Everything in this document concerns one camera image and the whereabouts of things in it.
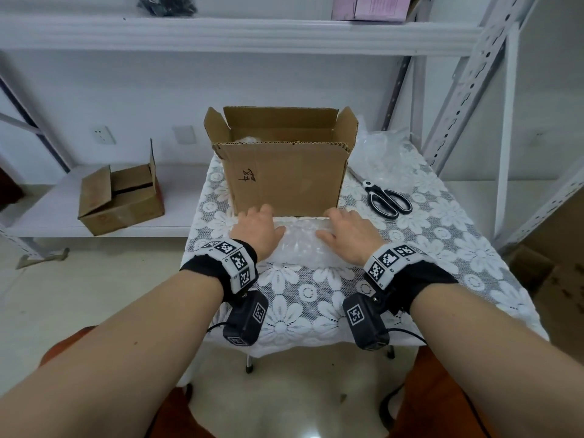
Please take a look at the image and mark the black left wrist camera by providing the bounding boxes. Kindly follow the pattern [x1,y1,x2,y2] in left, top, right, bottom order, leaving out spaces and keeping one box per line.
[222,290,269,347]

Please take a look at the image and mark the small worn cardboard carton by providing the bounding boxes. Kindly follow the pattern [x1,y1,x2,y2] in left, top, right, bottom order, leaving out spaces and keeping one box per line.
[77,139,166,237]

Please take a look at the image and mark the large bubble wrap sheet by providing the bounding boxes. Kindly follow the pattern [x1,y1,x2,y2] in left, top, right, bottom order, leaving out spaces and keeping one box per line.
[349,116,414,178]

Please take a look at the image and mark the person's left forearm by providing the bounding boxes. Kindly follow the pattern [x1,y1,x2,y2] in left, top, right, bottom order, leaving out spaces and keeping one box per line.
[0,268,224,438]

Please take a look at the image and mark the white floral lace tablecloth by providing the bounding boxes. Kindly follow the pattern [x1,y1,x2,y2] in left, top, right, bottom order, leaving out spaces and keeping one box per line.
[175,131,551,388]

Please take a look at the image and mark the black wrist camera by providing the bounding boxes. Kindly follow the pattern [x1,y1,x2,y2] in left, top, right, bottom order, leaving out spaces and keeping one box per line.
[222,290,269,347]
[342,292,391,352]

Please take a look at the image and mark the pink paper box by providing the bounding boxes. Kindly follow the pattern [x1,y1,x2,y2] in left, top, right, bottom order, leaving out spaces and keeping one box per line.
[332,0,423,23]

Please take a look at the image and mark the black handled scissors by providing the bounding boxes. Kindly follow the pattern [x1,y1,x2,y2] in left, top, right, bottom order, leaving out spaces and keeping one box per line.
[349,167,414,220]

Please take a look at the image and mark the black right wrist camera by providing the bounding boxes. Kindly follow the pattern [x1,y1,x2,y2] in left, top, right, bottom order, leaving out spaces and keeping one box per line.
[342,292,391,352]

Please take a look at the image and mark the brown cardboard box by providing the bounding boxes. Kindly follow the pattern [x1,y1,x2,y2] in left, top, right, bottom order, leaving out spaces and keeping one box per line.
[204,106,360,218]

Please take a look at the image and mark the dark wooden door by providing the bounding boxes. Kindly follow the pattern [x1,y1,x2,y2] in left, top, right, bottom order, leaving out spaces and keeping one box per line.
[0,168,24,210]

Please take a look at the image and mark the person's left hand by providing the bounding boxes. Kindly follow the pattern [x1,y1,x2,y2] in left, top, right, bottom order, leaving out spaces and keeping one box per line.
[229,204,287,264]

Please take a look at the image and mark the black right wrist strap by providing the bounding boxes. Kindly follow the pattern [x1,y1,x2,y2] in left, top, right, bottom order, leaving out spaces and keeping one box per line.
[363,243,459,315]

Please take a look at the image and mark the black left wrist strap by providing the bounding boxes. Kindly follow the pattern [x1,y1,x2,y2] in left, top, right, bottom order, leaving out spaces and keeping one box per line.
[180,239,260,297]

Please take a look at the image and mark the black wrist strap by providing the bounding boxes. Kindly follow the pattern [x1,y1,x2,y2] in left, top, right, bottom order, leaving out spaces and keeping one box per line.
[363,243,459,315]
[180,239,260,297]

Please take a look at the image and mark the white metal shelving rack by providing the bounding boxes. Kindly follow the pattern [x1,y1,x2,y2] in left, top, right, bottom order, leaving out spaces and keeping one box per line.
[0,0,544,269]
[495,0,584,256]

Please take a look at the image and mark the black cable bundle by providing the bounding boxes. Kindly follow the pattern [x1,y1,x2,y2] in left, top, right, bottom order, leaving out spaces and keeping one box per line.
[136,0,198,18]

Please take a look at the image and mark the person's right forearm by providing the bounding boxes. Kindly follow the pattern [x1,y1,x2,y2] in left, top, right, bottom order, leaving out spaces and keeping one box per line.
[408,282,584,438]

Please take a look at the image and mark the person's right hand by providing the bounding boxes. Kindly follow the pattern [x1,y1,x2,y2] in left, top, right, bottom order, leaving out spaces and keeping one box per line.
[315,207,388,268]

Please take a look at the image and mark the black right camera cable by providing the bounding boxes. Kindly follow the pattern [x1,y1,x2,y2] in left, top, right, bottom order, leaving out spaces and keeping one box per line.
[388,327,428,347]

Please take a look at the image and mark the large brown printed carton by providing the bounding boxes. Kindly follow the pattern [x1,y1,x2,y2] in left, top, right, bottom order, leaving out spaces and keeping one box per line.
[506,186,584,352]

